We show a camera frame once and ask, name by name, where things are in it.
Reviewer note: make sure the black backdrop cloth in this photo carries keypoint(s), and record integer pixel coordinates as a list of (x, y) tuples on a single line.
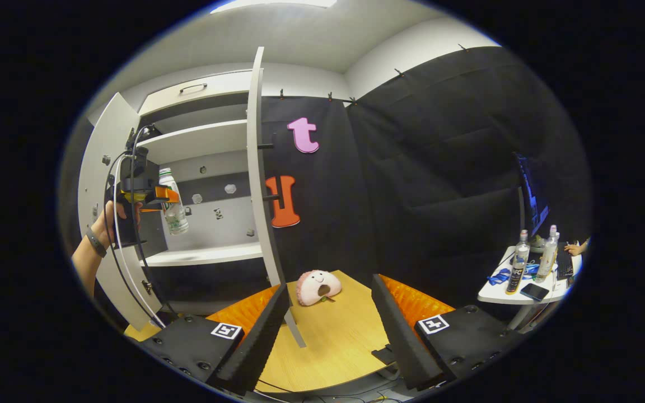
[(412, 196)]

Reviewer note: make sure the black keyboard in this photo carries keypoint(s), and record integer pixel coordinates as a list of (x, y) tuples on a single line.
[(564, 266)]

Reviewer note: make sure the blue plastic item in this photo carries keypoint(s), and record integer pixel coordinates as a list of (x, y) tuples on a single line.
[(499, 276)]

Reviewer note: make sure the clear plastic water bottle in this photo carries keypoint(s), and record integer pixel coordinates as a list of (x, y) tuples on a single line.
[(176, 218)]

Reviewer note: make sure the dark wristband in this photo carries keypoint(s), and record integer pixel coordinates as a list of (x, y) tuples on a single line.
[(96, 242)]

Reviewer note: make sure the white side table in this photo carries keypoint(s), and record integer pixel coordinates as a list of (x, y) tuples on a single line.
[(501, 292)]

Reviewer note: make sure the black smartphone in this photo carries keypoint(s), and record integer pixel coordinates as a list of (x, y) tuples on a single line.
[(534, 291)]

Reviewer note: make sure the pink white plush toy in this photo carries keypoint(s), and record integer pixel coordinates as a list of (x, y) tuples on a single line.
[(311, 285)]

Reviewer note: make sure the white cabinet door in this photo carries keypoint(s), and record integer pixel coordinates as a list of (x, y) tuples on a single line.
[(93, 184), (256, 168)]

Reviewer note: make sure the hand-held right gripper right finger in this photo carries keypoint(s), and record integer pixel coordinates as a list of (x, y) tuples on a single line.
[(401, 336)]

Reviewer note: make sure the white cabinet shelf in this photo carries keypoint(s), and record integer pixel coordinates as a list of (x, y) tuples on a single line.
[(210, 254), (199, 140)]

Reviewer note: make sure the white cabinet body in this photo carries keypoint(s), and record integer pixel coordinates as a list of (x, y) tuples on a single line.
[(216, 218)]

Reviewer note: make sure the dark label bottle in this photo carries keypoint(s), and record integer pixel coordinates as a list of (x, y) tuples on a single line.
[(517, 274)]

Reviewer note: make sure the white cabinet drawer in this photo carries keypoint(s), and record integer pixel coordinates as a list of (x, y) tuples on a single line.
[(216, 89)]

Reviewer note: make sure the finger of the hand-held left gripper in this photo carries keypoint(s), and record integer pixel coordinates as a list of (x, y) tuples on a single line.
[(166, 195)]

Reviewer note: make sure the large ceiling light panel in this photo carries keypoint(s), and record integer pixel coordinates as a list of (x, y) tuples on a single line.
[(277, 4)]

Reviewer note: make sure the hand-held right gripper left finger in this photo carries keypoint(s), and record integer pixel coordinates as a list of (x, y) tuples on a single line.
[(261, 341)]

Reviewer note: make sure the black computer monitor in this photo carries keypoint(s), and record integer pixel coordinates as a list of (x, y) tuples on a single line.
[(532, 196)]

